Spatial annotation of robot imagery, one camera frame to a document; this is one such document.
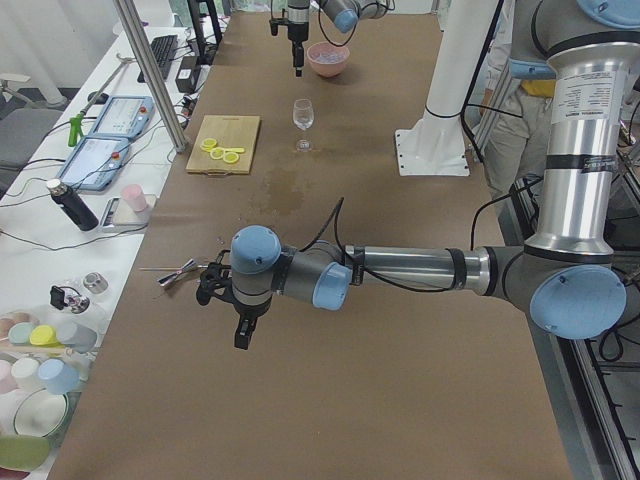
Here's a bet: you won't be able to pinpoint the yellow lemon slice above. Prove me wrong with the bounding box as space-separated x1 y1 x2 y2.
200 138 218 151
222 152 239 164
209 147 227 160

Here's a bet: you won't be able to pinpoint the clear ice cubes pile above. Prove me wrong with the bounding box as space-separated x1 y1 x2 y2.
312 50 343 65

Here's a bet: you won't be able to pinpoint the green bowl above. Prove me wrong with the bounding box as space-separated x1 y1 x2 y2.
1 435 51 472

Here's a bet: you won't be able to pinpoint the black power adapter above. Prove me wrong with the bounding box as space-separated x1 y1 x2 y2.
175 56 201 94

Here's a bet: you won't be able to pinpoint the aluminium frame post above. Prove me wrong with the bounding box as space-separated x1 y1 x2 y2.
114 0 188 153

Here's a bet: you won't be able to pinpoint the person in beige trousers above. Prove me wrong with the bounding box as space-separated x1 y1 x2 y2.
483 1 555 198

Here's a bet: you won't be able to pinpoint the light blue cup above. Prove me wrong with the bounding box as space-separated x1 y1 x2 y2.
37 359 80 395

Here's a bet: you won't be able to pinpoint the pink bowl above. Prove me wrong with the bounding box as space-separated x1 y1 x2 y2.
306 42 350 78

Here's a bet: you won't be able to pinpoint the blue teach pendant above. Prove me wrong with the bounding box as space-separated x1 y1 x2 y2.
57 136 130 192
89 95 155 140

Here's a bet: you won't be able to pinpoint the pink cup on scale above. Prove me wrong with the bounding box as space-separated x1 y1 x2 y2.
121 184 148 213

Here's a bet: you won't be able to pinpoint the grey cup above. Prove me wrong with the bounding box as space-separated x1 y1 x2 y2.
56 321 98 353

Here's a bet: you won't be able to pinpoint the clear wine glass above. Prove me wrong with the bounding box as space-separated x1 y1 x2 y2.
292 99 315 152

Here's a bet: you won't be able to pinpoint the bamboo cutting board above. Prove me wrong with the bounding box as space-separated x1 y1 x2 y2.
186 115 261 175

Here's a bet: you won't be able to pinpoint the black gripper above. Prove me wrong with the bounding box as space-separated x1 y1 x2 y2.
269 17 306 77
196 262 259 349

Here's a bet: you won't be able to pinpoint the steel cocktail jigger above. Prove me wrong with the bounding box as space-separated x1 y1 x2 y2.
157 259 198 288

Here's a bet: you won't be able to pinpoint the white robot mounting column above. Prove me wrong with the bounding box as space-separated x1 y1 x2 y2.
395 0 501 176

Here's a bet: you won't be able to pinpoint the black keyboard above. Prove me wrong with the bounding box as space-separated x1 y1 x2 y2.
150 35 178 80

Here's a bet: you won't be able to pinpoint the grey kitchen scale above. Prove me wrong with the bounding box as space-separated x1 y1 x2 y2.
99 194 157 232

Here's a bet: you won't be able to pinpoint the reach grabber tool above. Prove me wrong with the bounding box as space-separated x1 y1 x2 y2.
67 53 136 147

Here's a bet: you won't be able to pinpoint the white cup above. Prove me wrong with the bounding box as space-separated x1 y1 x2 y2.
11 357 44 392

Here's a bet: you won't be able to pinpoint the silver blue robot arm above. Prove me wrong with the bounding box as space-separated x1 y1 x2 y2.
196 17 639 349
269 0 395 77

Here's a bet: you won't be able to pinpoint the black thermos bottle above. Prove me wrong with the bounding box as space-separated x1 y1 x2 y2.
46 178 99 231

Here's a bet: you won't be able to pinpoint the yellow cup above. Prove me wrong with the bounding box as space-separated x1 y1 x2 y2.
29 324 61 347

